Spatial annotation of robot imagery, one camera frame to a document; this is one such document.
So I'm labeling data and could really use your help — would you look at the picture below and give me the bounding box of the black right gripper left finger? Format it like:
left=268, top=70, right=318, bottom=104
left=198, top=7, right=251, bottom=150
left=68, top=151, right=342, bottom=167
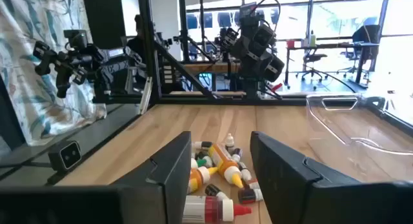
left=0, top=130, right=192, bottom=224

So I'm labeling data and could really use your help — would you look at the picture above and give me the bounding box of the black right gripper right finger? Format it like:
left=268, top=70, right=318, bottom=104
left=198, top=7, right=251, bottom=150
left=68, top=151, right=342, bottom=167
left=250, top=130, right=413, bottom=224

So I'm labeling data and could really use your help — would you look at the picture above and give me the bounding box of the small dark blue dye bottle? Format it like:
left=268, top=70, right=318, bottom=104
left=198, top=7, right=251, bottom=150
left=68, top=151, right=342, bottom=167
left=237, top=161, right=253, bottom=182

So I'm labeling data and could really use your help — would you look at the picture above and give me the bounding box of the large red-capped dye bottle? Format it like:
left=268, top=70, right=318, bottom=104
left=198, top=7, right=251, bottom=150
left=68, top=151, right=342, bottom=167
left=182, top=194, right=253, bottom=224

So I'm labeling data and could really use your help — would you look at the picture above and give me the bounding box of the small black-banded dye bottle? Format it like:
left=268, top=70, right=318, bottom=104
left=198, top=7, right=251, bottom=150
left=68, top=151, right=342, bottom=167
left=204, top=183, right=230, bottom=201
left=192, top=140, right=214, bottom=151

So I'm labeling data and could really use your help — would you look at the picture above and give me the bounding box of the small white-capped dye bottle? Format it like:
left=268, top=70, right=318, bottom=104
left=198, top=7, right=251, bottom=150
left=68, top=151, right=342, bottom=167
left=231, top=147, right=243, bottom=163
left=224, top=133, right=236, bottom=153

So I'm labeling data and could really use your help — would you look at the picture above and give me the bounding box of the clear plastic bin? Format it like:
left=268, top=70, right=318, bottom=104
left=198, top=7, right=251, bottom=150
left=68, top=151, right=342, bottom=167
left=305, top=93, right=413, bottom=183

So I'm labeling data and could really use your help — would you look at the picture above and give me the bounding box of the white flat bar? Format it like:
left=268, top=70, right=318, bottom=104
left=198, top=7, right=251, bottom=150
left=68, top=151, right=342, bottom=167
left=138, top=76, right=154, bottom=116

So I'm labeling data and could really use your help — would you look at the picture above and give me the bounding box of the grey office chair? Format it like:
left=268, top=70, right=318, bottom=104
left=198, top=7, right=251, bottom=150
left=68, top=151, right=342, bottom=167
left=296, top=51, right=329, bottom=91

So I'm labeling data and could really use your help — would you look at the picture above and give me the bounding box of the wooden workbench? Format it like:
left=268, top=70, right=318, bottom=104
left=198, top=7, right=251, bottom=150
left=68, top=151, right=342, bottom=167
left=180, top=61, right=242, bottom=76

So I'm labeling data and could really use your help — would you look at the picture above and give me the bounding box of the person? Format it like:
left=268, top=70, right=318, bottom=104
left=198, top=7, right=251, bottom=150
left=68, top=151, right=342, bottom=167
left=125, top=14, right=146, bottom=65

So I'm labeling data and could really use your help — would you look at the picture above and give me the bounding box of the black-legged office desk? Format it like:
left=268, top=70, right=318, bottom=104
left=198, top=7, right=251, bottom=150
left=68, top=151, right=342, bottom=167
left=283, top=41, right=381, bottom=89

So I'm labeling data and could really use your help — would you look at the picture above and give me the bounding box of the floral patterned cloth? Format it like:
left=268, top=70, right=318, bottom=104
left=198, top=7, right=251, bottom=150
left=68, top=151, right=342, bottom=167
left=0, top=0, right=108, bottom=147

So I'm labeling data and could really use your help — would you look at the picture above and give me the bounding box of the black office chair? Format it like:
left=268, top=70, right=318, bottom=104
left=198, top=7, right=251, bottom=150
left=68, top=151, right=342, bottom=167
left=336, top=23, right=382, bottom=88

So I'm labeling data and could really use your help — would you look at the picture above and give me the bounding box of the black table-level camera box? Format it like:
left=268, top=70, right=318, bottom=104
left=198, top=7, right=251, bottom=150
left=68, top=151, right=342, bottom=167
left=47, top=139, right=83, bottom=172

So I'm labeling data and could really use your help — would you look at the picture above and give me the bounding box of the black wall screen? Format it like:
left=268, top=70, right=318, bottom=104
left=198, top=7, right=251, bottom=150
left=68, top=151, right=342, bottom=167
left=82, top=0, right=127, bottom=51

